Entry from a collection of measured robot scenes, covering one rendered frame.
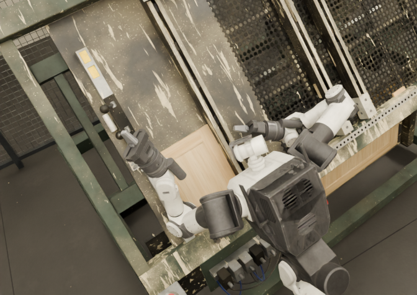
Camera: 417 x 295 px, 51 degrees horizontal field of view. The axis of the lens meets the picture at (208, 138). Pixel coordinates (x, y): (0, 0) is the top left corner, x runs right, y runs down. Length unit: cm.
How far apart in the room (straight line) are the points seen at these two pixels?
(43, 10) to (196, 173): 93
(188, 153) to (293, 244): 69
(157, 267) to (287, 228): 72
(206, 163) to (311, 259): 67
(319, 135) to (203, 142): 58
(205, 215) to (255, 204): 18
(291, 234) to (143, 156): 56
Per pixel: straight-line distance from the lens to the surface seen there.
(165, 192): 159
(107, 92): 190
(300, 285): 189
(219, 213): 150
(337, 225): 287
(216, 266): 211
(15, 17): 188
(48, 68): 198
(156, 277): 201
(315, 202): 153
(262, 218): 156
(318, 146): 166
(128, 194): 200
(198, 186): 202
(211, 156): 203
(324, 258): 168
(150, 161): 150
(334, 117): 174
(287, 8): 223
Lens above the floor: 249
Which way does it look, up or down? 40 degrees down
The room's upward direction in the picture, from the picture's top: 16 degrees counter-clockwise
